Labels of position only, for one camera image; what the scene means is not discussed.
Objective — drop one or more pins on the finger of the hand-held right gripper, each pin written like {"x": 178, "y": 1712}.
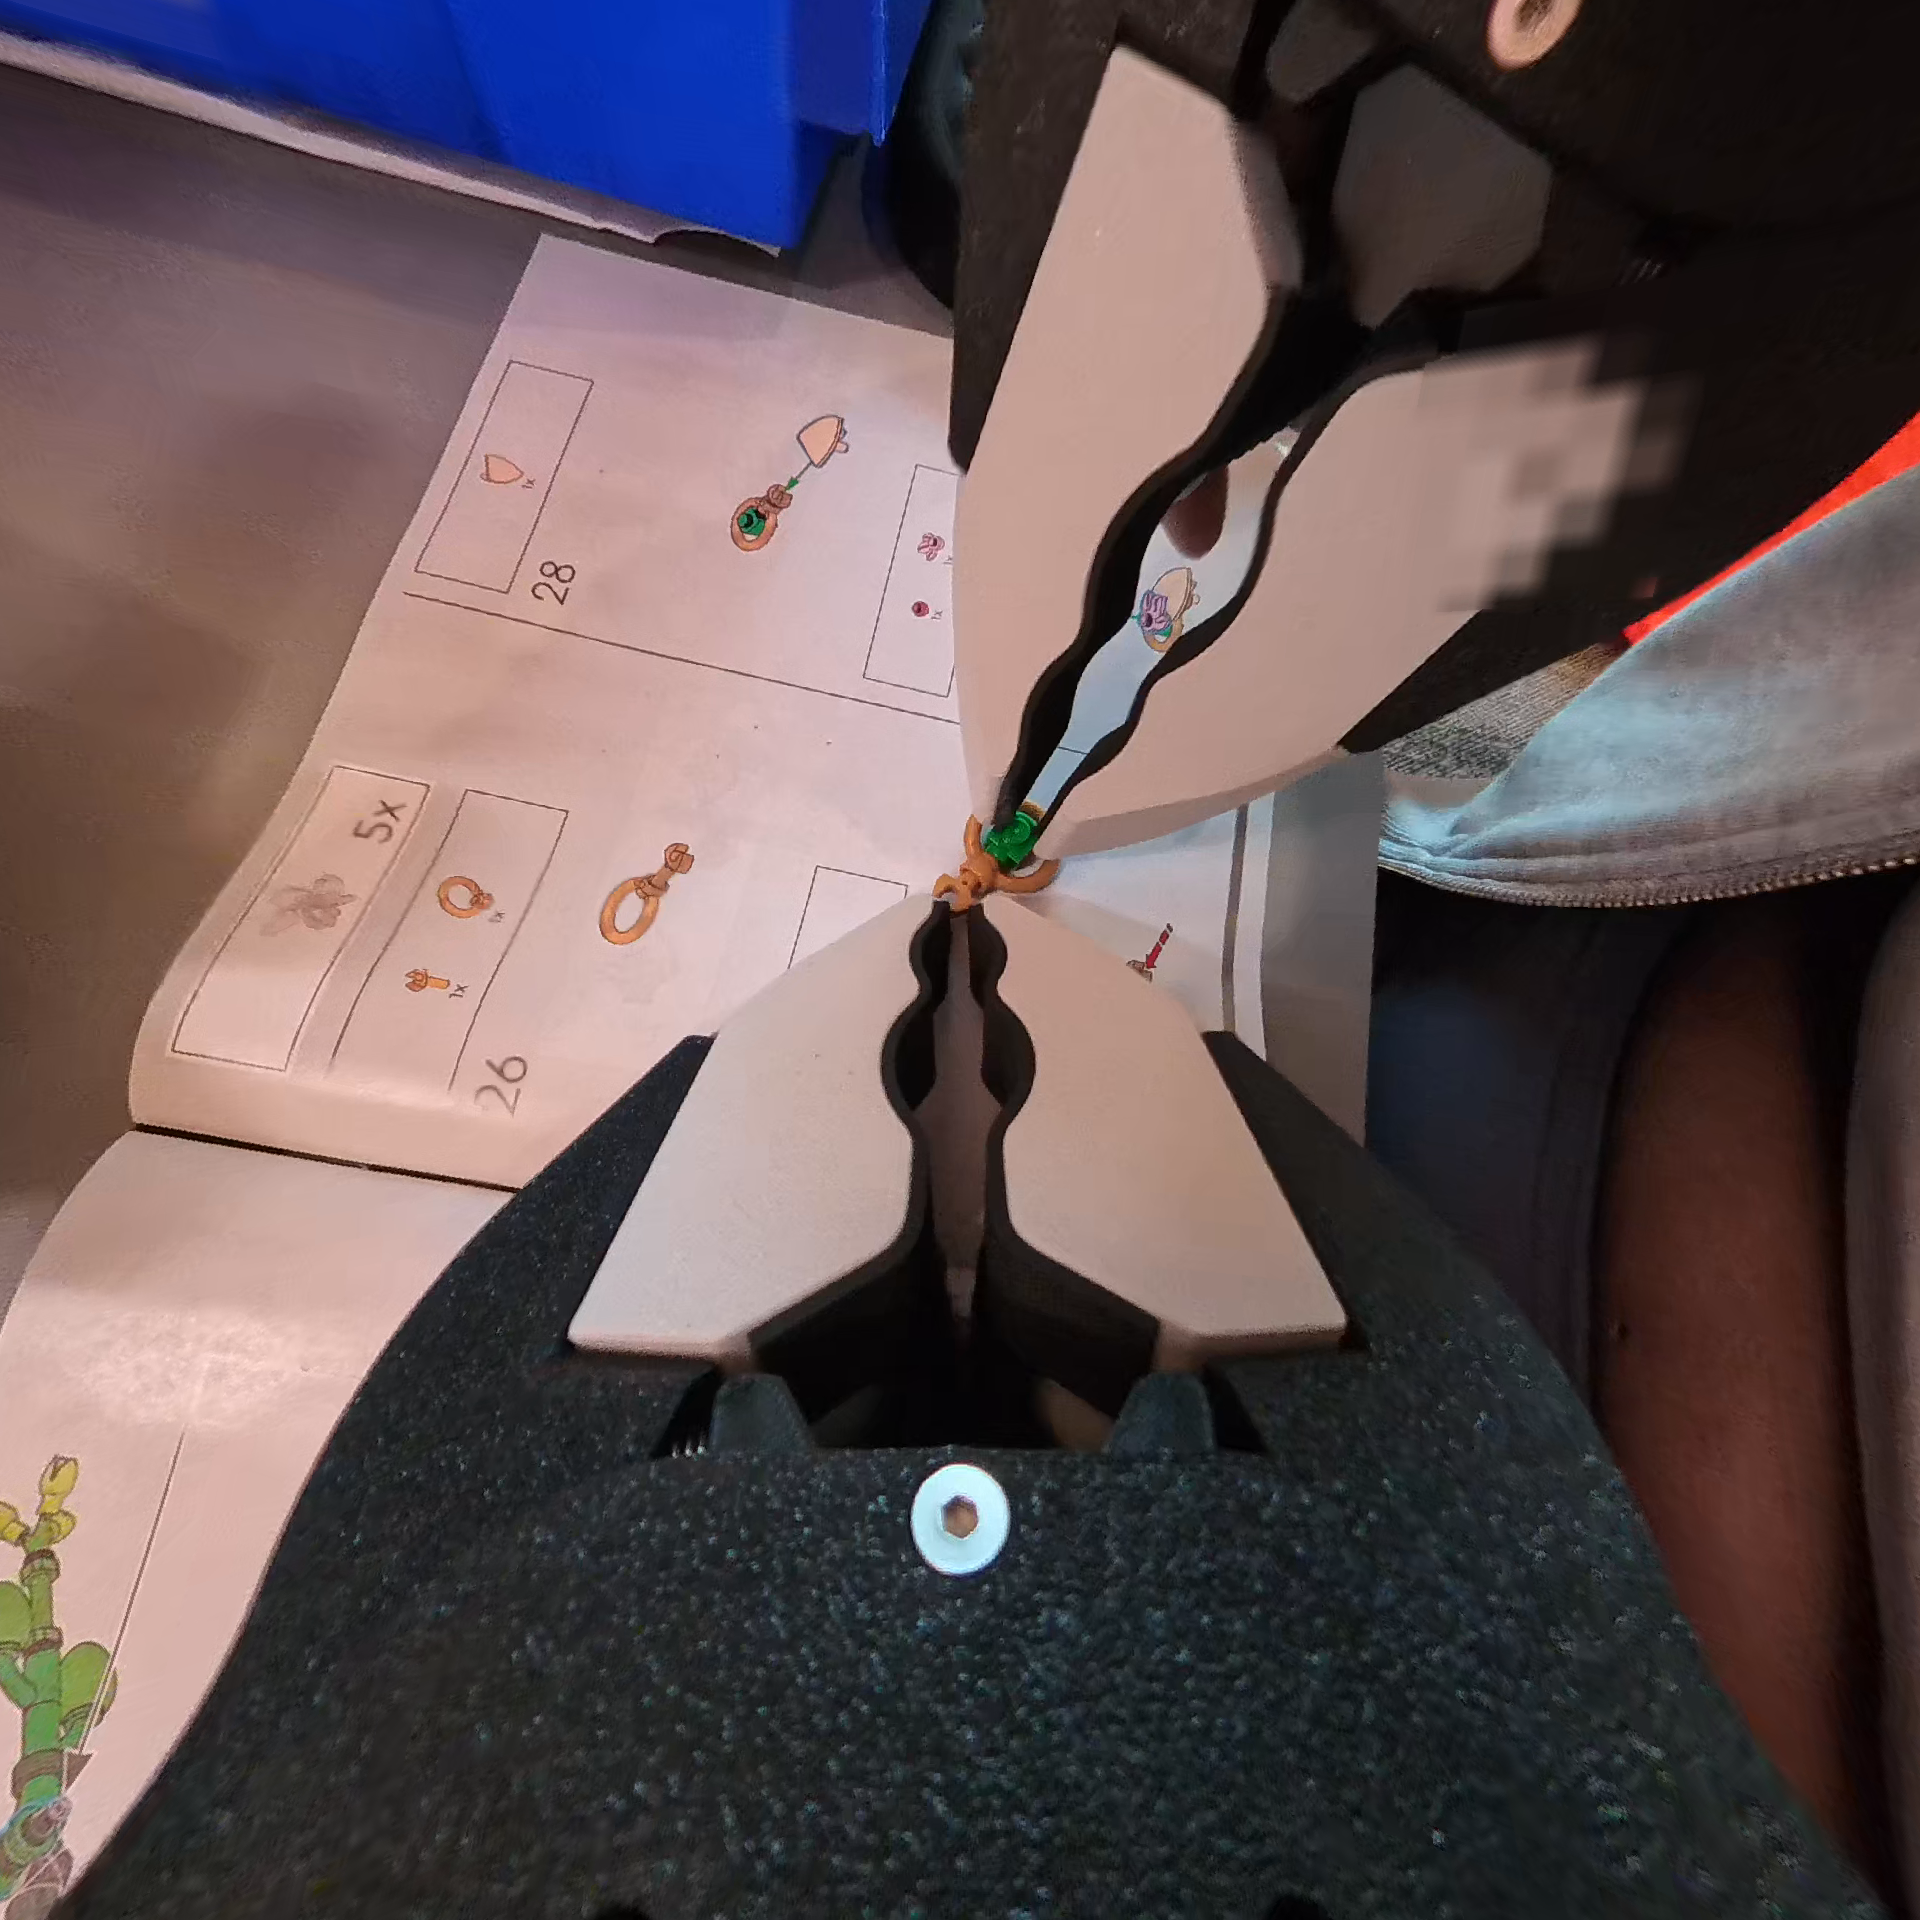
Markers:
{"x": 1102, "y": 390}
{"x": 1321, "y": 614}

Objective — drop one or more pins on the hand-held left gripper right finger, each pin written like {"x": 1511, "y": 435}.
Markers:
{"x": 1170, "y": 1184}

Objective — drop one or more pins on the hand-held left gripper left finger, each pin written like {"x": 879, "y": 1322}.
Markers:
{"x": 751, "y": 1184}

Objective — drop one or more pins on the green toy stud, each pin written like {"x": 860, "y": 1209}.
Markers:
{"x": 1015, "y": 834}

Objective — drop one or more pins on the grey desk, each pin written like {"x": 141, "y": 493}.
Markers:
{"x": 224, "y": 524}

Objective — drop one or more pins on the person's orange vest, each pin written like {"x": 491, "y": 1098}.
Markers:
{"x": 1770, "y": 555}

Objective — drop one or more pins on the person's grey jacket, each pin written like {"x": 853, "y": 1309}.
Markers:
{"x": 1725, "y": 750}

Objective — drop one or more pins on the toy instruction booklet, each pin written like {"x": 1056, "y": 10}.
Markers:
{"x": 674, "y": 720}

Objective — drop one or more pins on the person's leg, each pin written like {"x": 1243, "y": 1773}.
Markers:
{"x": 1725, "y": 1274}

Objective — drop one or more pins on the blue plastic box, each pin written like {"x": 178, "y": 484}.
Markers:
{"x": 601, "y": 74}

